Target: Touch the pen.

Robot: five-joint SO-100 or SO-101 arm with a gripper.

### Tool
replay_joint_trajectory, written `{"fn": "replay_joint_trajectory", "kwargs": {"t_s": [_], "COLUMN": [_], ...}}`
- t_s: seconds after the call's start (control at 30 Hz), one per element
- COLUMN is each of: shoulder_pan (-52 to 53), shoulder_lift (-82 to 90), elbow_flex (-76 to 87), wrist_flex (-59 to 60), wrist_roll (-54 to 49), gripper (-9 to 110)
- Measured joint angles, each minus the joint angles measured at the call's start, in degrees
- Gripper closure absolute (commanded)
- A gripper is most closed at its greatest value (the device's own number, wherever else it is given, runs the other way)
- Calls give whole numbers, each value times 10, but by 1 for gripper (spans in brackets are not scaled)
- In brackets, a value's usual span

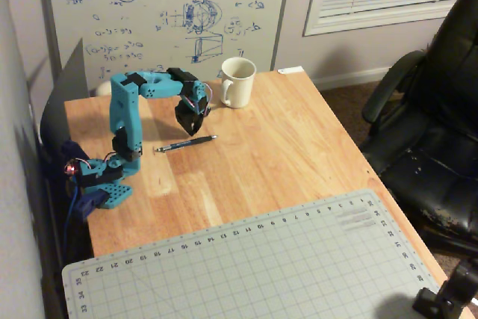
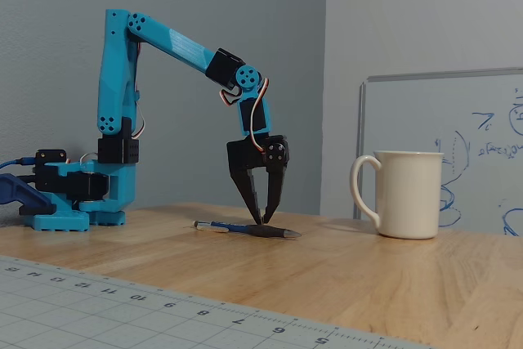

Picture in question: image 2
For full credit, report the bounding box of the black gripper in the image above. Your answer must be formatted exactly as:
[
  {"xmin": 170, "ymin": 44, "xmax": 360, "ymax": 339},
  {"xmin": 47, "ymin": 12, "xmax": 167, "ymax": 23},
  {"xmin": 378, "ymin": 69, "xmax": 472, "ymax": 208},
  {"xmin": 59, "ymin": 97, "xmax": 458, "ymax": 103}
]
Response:
[{"xmin": 226, "ymin": 134, "xmax": 291, "ymax": 226}]

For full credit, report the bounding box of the blue and black pen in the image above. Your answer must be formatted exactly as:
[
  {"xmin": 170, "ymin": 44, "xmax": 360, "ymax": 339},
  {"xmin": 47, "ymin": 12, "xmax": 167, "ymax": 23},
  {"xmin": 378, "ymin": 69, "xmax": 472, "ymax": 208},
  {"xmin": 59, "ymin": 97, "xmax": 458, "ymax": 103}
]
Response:
[{"xmin": 192, "ymin": 220, "xmax": 303, "ymax": 240}]

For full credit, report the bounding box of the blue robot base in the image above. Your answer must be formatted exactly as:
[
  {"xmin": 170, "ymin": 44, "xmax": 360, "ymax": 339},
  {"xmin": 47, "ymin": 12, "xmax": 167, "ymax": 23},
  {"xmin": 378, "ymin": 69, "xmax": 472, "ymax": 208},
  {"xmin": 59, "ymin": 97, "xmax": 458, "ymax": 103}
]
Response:
[{"xmin": 22, "ymin": 152, "xmax": 136, "ymax": 233}]

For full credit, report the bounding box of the cream ceramic mug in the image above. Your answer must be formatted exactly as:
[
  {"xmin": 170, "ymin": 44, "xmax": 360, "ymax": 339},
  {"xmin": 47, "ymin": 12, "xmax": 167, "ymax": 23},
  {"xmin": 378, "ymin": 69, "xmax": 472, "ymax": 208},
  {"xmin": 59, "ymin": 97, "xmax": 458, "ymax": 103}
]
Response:
[{"xmin": 349, "ymin": 150, "xmax": 445, "ymax": 240}]

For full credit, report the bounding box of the grey cutting mat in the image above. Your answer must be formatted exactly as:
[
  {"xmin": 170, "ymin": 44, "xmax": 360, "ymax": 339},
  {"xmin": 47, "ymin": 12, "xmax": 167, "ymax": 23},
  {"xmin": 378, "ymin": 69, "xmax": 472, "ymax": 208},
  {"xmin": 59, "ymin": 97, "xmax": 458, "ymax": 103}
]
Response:
[{"xmin": 0, "ymin": 254, "xmax": 435, "ymax": 349}]

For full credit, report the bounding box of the black controller board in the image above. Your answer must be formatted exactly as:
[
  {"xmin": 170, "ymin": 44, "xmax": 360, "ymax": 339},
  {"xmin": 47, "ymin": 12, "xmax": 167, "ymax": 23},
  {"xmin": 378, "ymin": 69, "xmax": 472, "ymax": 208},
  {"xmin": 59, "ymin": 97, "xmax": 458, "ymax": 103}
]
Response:
[{"xmin": 34, "ymin": 149, "xmax": 68, "ymax": 195}]

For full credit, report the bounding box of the whiteboard with blue drawings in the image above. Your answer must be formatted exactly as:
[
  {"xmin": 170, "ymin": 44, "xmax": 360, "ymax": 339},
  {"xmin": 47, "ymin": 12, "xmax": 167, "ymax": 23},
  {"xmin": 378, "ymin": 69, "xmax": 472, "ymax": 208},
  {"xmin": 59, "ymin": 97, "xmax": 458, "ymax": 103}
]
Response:
[{"xmin": 352, "ymin": 66, "xmax": 523, "ymax": 238}]

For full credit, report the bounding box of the dark blue table clamp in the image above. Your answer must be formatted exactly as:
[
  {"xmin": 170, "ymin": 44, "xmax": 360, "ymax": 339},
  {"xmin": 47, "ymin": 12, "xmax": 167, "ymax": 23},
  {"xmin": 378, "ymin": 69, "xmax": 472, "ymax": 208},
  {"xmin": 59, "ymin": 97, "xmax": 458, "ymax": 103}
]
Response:
[{"xmin": 0, "ymin": 172, "xmax": 56, "ymax": 217}]

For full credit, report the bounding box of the white red servo cable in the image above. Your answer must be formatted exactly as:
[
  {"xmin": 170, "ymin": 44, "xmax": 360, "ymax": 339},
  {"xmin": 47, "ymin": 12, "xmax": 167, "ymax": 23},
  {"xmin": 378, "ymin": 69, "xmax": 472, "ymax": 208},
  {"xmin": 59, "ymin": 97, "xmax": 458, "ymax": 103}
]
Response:
[{"xmin": 220, "ymin": 77, "xmax": 271, "ymax": 154}]

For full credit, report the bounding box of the blue usb cable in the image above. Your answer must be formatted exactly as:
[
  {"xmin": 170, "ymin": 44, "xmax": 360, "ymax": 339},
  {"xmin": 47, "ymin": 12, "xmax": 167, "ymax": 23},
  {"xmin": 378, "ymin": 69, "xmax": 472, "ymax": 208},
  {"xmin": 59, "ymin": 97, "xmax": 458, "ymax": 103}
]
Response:
[{"xmin": 0, "ymin": 156, "xmax": 37, "ymax": 171}]

